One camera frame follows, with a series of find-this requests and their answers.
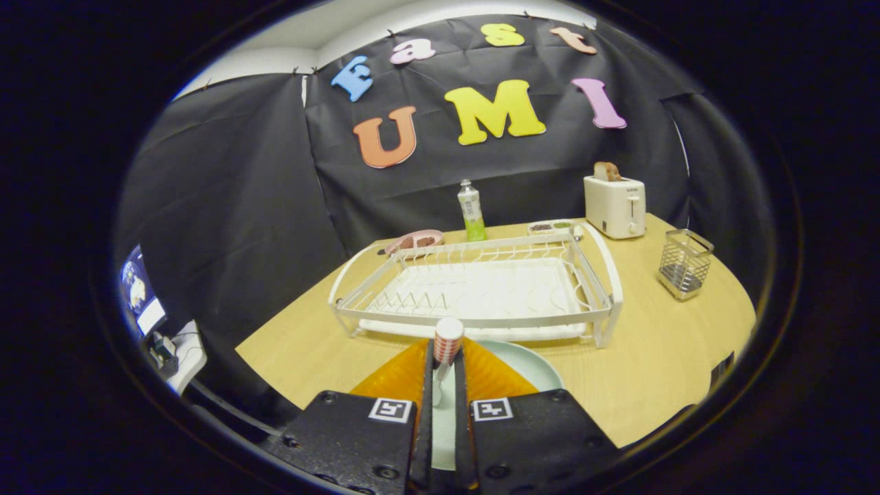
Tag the pink plate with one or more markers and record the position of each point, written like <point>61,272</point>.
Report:
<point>402,245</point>

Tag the white side desk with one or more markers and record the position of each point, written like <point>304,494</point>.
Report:
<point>189,350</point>

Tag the computer monitor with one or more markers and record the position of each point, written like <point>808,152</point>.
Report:
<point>141,289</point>

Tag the white toaster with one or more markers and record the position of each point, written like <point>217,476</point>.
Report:
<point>614,206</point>

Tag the light green plate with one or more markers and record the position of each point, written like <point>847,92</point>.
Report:
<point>529,368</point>

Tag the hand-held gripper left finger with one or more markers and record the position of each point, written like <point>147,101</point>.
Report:
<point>425,426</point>

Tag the plastic green tea bottle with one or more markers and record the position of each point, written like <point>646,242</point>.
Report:
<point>471,206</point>

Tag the bread slice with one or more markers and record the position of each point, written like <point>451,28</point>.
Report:
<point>608,172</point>

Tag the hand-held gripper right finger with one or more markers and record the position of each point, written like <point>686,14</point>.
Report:
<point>464,440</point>

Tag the black chair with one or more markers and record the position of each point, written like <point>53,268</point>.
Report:
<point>722,370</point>

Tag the white divided tray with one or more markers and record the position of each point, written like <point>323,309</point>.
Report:
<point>550,232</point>

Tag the brown meat piece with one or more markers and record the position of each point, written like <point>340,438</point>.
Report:
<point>425,241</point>

